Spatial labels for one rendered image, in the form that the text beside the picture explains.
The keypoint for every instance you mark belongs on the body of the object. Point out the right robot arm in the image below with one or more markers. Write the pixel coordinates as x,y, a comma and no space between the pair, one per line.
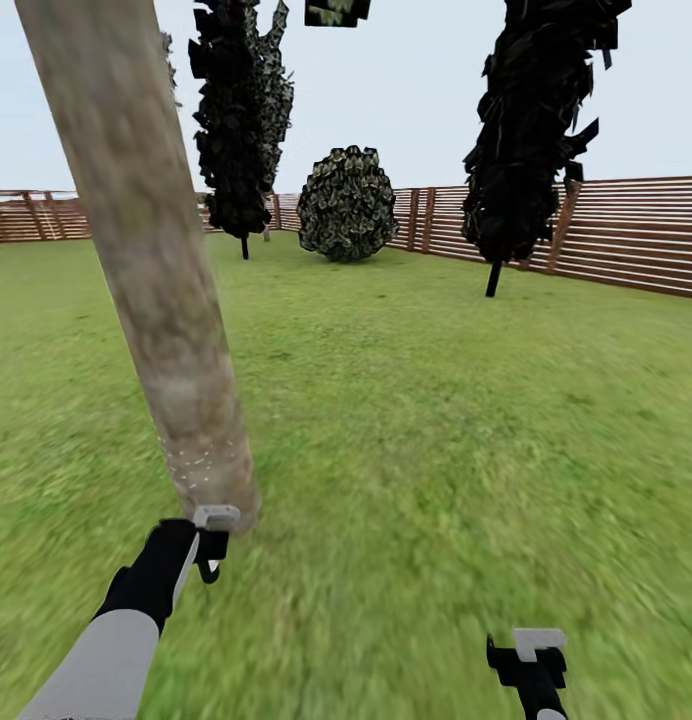
535,668

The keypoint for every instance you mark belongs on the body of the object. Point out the pesticide atomizer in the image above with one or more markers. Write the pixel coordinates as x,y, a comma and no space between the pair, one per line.
209,570

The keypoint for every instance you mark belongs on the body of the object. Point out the bush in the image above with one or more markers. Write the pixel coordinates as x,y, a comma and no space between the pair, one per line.
346,209

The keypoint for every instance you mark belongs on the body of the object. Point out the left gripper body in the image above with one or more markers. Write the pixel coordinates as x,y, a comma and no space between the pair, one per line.
213,545

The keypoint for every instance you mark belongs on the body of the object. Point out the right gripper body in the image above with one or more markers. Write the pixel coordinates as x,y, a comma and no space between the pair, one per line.
514,673

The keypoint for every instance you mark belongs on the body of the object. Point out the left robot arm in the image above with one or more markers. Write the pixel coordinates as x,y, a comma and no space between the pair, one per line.
104,674

